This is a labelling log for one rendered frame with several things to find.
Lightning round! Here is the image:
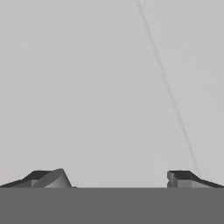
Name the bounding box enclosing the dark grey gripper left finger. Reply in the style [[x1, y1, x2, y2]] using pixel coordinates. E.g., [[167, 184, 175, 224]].
[[0, 168, 77, 189]]

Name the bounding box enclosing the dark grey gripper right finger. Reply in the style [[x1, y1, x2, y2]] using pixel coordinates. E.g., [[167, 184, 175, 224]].
[[166, 170, 224, 189]]

